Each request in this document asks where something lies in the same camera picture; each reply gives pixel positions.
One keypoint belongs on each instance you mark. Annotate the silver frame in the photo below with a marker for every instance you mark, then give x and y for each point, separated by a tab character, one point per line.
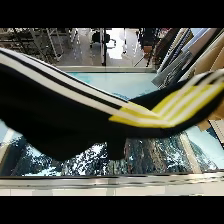
100	183

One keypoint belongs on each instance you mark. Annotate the black striped garment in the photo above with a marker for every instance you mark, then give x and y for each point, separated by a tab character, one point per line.
66	116

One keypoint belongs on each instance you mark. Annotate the beige garment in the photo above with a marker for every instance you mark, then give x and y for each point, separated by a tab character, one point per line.
213	55

